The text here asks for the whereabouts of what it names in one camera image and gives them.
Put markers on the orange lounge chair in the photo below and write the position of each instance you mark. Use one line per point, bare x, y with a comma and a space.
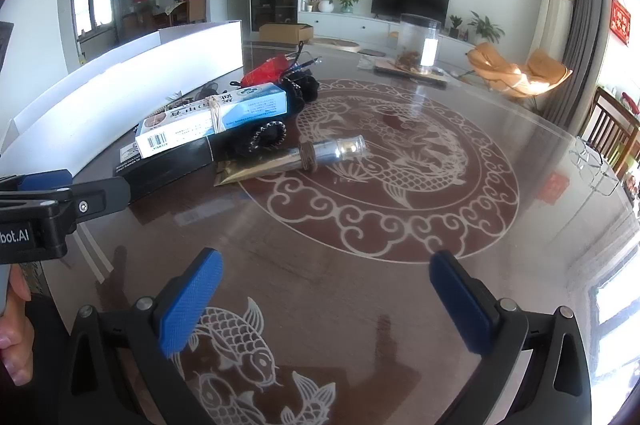
545, 67

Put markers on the red square sticker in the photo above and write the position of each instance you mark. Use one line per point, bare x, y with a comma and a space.
555, 189

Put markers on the white round vase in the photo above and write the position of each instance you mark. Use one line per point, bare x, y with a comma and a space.
326, 6

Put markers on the clear transparent object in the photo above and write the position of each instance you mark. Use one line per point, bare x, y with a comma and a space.
595, 165

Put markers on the blue white carton with twine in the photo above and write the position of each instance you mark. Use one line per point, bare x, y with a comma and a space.
250, 105

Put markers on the grey curtain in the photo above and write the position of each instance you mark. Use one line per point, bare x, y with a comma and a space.
585, 30

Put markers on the dark-framed window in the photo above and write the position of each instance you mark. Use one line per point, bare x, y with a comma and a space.
92, 7

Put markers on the clear plastic bag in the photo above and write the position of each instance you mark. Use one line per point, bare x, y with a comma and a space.
367, 65

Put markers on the wooden chair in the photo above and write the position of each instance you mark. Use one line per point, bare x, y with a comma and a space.
605, 125

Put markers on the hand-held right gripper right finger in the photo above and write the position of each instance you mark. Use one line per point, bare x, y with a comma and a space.
462, 300

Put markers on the small potted plant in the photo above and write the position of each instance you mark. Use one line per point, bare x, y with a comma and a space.
455, 25

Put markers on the large leafy potted plant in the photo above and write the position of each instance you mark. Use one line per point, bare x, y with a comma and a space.
485, 27

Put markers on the clear fish tank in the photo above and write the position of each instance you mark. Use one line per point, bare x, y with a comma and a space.
415, 45

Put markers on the flat tray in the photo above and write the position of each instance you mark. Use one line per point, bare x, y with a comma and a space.
390, 70

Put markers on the white television cabinet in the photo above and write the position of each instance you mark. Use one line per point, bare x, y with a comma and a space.
350, 25

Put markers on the white backdrop board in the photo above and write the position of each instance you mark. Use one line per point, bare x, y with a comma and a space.
150, 65

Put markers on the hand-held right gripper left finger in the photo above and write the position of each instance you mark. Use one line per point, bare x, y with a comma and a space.
192, 300

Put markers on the red wall hanging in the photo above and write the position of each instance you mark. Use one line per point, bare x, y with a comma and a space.
621, 22

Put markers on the silver rhinestone hair claw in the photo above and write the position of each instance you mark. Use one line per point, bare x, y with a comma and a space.
172, 102

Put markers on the black television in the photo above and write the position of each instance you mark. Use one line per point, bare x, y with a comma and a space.
410, 0

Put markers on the person's dark clothing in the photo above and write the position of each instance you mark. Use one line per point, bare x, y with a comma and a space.
47, 355

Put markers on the person's left hand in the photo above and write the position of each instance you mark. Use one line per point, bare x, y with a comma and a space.
17, 335

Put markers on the patterned glass-covered wooden desktop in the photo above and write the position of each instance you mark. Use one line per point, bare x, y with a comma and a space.
350, 305

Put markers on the glass vial with twine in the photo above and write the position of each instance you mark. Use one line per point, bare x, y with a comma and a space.
340, 150

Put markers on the wooden side cabinet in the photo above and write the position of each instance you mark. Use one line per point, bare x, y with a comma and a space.
192, 7

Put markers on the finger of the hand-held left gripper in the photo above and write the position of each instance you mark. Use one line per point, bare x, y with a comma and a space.
47, 181
100, 195

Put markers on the cloth-covered floor air conditioner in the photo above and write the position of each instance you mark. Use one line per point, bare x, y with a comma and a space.
555, 15

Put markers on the black flat box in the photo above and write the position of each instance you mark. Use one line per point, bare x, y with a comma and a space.
165, 175

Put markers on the black hair clip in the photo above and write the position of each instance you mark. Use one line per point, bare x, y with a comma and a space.
209, 89

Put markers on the red packet with twine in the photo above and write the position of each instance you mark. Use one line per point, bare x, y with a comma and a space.
265, 72

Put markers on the gold foil packet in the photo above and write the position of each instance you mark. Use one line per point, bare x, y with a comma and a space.
240, 172

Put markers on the cardboard box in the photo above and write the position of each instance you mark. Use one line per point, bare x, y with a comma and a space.
285, 34

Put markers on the black fabric pile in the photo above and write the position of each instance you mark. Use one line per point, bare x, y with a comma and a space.
265, 137

